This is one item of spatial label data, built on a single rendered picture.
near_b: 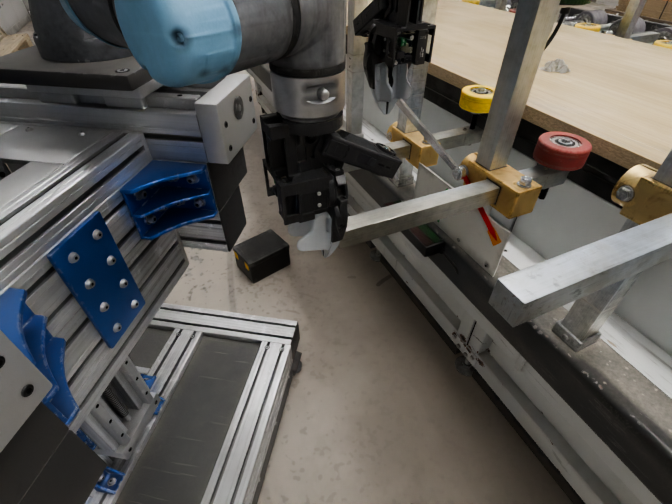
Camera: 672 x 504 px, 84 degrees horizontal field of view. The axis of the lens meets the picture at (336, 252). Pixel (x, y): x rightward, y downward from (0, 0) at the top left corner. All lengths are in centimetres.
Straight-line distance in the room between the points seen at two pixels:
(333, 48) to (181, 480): 95
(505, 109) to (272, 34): 41
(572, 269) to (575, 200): 51
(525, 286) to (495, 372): 95
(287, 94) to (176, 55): 13
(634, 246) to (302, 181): 32
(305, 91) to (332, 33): 5
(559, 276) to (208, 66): 31
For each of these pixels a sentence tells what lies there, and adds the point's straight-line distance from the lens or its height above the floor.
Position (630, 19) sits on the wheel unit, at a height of 92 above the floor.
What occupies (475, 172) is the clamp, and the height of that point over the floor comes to 86.
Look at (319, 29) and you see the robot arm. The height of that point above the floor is 111.
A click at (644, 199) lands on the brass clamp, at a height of 95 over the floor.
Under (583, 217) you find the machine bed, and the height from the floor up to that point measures 75.
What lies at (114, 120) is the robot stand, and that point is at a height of 96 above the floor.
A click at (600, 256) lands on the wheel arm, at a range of 40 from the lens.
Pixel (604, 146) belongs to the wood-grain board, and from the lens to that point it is 81.
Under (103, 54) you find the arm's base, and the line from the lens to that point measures 64.
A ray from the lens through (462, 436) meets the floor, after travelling 133.
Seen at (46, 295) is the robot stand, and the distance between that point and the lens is 53.
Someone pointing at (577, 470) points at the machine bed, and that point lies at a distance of 122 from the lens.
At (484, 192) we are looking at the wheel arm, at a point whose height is 86.
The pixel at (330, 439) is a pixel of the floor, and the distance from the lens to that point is 127.
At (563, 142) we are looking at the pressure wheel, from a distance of 74.
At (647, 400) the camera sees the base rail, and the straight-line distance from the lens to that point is 68.
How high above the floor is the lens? 118
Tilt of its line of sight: 41 degrees down
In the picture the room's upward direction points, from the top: straight up
